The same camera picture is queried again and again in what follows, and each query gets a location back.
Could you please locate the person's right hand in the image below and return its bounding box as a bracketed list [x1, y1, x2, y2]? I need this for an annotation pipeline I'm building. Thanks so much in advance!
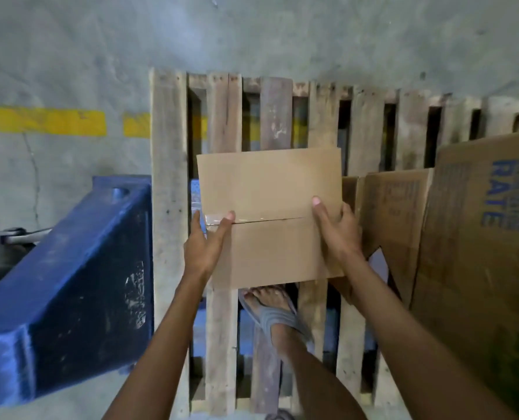
[310, 195, 365, 272]

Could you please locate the person's left hand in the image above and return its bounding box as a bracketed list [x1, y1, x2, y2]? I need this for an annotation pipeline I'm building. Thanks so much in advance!
[182, 209, 237, 288]

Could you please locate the blue Glodway box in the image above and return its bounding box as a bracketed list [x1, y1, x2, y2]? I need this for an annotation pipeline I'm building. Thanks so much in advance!
[328, 168, 435, 307]

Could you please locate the wooden pallet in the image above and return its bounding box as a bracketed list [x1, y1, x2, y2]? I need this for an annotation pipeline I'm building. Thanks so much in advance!
[149, 67, 519, 418]

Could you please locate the plain brown cardboard box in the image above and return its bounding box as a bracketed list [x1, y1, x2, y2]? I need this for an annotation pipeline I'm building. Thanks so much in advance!
[196, 147, 346, 290]

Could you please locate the green striped Glodway box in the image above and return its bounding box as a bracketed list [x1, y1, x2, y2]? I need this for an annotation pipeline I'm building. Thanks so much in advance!
[410, 129, 519, 420]

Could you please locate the person's right forearm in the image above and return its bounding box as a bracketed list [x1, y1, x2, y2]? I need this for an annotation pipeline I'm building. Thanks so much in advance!
[338, 253, 519, 420]

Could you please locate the person's left forearm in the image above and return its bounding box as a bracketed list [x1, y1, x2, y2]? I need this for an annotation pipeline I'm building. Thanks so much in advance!
[101, 273, 215, 420]

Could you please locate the person's right leg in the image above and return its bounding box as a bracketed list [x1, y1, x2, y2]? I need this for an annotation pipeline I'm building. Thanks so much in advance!
[240, 286, 368, 420]

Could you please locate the grey right sandal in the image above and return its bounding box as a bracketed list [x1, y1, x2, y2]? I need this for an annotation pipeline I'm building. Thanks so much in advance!
[237, 287, 316, 356]

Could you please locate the blue pallet jack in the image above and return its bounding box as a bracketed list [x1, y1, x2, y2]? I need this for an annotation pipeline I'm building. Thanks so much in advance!
[0, 174, 155, 410]

